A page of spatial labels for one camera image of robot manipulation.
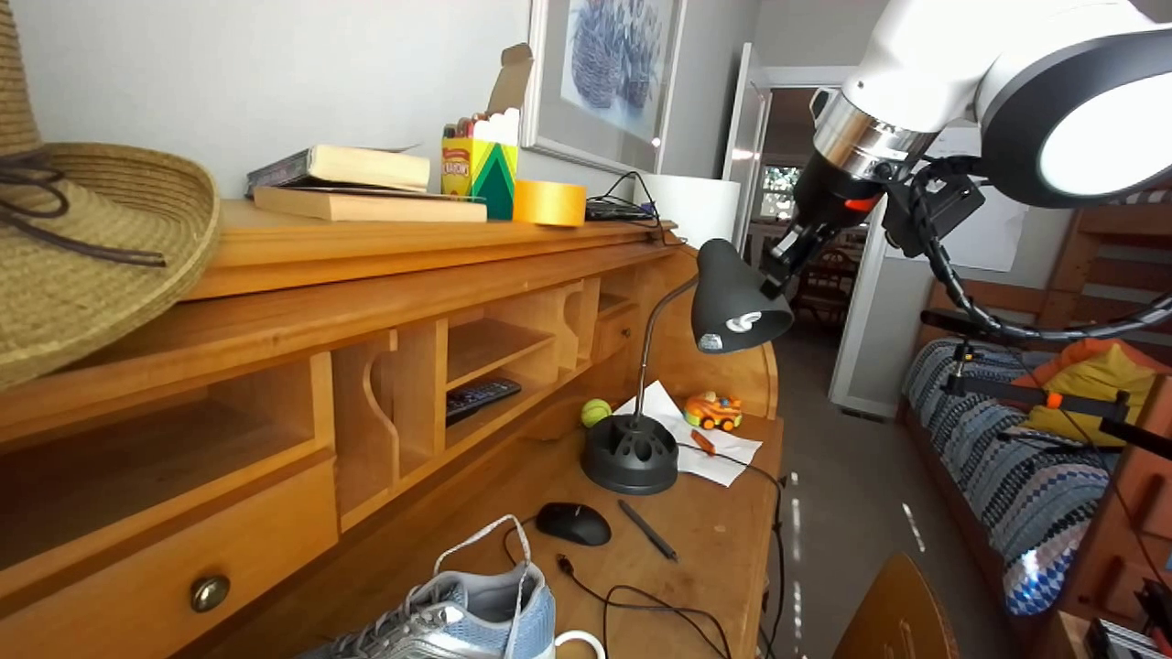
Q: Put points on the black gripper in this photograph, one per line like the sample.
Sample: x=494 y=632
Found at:
x=833 y=206

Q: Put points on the black gooseneck desk lamp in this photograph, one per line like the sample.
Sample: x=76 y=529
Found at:
x=737 y=304

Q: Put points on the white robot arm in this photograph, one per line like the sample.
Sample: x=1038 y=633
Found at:
x=937 y=58

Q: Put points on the white rectangular panel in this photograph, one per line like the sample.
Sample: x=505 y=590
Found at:
x=698 y=206

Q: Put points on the white cabinet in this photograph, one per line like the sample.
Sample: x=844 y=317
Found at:
x=880 y=332

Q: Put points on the white door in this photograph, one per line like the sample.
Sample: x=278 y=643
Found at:
x=742 y=122

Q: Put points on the orange toy car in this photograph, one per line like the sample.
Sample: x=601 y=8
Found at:
x=716 y=412

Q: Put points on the orange marker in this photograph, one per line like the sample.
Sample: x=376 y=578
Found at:
x=703 y=445

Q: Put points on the white paper sheet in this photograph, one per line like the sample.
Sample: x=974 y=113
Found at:
x=717 y=462

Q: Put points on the yellow tape roll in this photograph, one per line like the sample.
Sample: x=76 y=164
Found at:
x=551 y=204

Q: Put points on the green tennis ball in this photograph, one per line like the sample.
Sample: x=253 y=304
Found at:
x=595 y=416

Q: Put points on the striped bed blanket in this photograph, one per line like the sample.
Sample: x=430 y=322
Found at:
x=990 y=476

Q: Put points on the black pen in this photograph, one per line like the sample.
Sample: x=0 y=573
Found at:
x=647 y=529

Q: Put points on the wooden headboard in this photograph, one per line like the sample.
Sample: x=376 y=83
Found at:
x=1112 y=260

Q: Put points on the green yellow cardboard box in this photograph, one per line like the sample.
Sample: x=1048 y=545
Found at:
x=479 y=168

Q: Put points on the yellow orange bag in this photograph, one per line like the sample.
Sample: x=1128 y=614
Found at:
x=1101 y=390

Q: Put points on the black remote control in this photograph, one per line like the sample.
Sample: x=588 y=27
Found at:
x=479 y=400

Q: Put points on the black computer mouse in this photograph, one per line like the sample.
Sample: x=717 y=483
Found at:
x=572 y=524

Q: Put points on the white plastic clothes hanger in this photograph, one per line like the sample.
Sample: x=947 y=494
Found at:
x=510 y=522

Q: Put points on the flat tan book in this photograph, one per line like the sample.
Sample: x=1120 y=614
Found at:
x=368 y=206

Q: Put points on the wooden roll-top desk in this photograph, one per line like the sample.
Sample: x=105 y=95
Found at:
x=368 y=317

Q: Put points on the thick book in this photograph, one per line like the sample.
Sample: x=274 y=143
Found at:
x=351 y=164

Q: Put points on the blue grey sneaker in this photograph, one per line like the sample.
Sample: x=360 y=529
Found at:
x=478 y=610

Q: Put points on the brass drawer knob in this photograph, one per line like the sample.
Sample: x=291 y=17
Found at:
x=207 y=595

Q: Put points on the woven straw hat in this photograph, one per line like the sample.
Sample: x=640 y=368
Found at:
x=97 y=267

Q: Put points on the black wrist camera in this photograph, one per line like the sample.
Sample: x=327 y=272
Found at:
x=920 y=206

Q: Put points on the framed wall picture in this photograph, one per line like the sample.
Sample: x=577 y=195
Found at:
x=610 y=75

